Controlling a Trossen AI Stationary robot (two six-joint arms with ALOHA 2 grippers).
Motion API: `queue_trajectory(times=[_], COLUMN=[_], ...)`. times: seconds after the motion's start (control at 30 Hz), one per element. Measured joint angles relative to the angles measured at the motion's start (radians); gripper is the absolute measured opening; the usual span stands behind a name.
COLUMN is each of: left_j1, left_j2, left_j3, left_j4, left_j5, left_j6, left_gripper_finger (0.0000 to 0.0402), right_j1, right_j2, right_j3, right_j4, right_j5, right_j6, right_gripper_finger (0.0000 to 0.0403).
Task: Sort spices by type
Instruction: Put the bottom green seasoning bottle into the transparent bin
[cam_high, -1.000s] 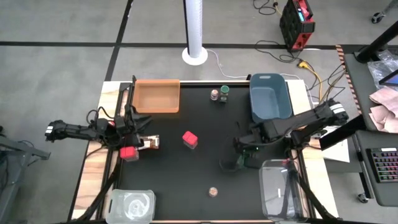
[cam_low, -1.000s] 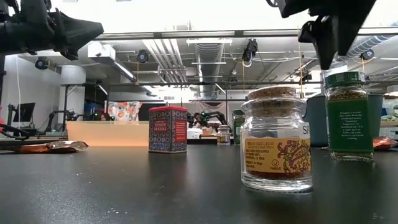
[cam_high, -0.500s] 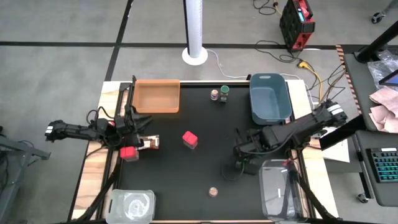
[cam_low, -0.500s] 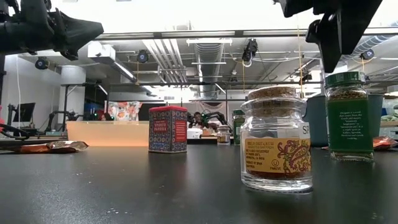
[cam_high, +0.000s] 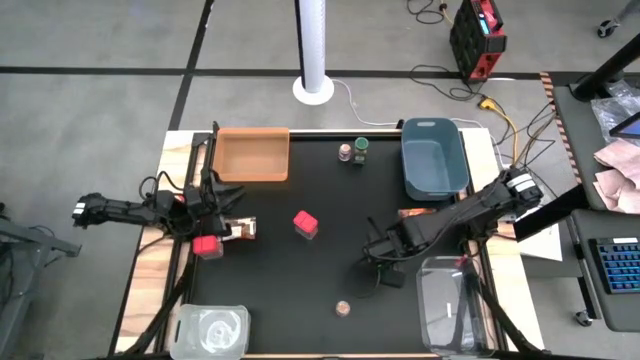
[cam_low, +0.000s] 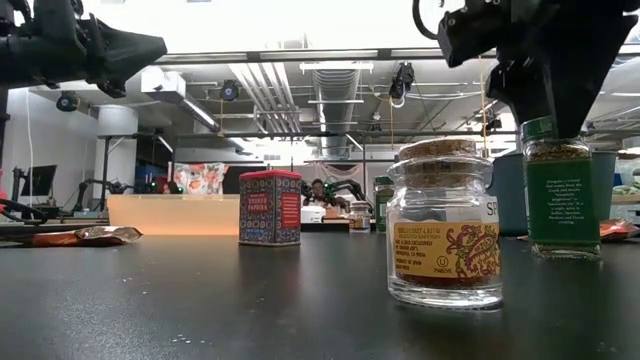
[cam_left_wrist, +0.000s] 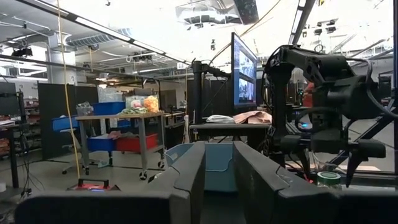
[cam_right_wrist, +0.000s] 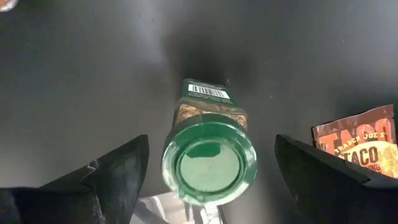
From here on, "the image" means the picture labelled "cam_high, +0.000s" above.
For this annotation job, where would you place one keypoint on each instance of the black flat panel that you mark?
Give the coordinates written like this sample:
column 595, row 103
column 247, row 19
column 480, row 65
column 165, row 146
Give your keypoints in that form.
column 550, row 215

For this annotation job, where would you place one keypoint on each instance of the orange spice packet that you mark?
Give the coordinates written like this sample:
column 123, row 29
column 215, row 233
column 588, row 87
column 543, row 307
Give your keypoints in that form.
column 412, row 212

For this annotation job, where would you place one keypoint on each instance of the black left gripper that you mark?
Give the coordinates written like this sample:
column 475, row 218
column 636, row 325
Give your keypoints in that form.
column 205, row 205

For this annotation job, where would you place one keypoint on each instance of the clear lidded plastic container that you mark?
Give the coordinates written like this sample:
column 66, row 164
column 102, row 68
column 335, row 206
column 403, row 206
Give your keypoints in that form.
column 210, row 330

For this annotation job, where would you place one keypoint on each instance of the red and black tool case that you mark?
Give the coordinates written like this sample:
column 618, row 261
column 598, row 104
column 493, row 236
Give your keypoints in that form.
column 475, row 40

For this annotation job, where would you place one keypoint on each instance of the clear plastic bag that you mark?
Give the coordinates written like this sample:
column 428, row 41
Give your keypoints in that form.
column 610, row 112

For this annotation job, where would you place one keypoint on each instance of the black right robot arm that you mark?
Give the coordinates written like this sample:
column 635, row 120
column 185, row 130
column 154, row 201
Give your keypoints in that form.
column 450, row 215

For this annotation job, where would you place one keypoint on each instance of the desk caster wheel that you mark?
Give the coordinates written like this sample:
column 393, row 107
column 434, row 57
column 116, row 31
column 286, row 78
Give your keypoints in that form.
column 583, row 318

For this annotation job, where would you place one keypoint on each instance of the white paper sheet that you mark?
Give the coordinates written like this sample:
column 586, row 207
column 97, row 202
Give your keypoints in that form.
column 542, row 245

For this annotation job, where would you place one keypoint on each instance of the red-capped spice jar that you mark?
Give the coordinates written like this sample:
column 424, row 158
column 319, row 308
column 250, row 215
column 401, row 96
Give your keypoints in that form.
column 206, row 246

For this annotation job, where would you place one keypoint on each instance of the grey metal stand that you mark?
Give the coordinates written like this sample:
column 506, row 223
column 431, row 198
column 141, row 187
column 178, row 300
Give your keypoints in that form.
column 25, row 240

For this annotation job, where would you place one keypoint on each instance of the red cube block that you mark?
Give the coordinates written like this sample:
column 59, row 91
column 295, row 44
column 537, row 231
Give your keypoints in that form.
column 305, row 222

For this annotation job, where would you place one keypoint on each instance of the chair caster wheel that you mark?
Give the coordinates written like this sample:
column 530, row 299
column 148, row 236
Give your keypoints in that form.
column 607, row 27

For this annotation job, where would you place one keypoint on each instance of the small pink-spice cork jar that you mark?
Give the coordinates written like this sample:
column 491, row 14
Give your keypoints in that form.
column 345, row 151

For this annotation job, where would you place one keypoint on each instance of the tower fan with round base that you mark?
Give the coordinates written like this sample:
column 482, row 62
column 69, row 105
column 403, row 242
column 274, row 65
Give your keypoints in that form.
column 312, row 50

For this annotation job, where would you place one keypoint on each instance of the tablet with dark frame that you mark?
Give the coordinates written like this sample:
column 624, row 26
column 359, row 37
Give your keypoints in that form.
column 630, row 129

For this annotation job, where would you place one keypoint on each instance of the black slanted pole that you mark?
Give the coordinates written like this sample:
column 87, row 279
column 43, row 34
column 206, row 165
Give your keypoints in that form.
column 605, row 70

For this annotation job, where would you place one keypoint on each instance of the backlit black keyboard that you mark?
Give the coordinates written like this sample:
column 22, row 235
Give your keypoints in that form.
column 620, row 265

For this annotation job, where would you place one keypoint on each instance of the pink cloth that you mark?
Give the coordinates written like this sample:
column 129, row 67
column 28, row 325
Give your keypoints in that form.
column 620, row 175

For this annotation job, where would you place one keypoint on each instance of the black table mat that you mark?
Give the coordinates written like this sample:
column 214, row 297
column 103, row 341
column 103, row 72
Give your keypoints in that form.
column 300, row 280

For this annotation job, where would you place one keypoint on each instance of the blue plastic bin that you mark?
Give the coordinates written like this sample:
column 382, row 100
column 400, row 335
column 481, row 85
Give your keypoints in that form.
column 432, row 160

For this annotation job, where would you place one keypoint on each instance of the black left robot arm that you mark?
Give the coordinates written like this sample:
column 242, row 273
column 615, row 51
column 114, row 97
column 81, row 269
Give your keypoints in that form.
column 120, row 210

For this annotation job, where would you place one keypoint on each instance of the orange plastic bin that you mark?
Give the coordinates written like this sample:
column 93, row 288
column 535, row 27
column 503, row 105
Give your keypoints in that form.
column 252, row 155

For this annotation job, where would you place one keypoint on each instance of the green-capped spice jar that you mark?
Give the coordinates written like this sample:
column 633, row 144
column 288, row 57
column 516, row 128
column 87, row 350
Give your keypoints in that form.
column 361, row 146

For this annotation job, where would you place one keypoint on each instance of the clear tall plastic container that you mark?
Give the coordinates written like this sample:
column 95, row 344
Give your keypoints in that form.
column 445, row 310

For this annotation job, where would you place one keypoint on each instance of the black frame post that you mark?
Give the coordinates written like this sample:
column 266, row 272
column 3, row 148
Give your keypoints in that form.
column 215, row 145

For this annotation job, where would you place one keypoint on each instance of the brown spice packet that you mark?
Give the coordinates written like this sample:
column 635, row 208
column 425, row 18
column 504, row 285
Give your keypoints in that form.
column 245, row 228

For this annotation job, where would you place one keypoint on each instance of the black diagonal frame brace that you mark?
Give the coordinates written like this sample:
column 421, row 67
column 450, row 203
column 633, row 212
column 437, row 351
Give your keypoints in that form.
column 165, row 310
column 500, row 320

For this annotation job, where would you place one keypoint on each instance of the striped hazard tape strip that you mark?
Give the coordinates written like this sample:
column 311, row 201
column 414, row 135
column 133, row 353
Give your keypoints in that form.
column 555, row 115

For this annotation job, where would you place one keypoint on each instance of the grey desk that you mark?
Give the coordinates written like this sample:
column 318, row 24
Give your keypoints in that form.
column 620, row 310
column 575, row 150

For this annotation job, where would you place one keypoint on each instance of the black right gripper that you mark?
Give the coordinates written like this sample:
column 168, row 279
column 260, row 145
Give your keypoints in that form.
column 392, row 250

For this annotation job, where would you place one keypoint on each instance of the cork-stoppered saffron glass jar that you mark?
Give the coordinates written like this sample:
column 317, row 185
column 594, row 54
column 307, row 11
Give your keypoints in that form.
column 342, row 309

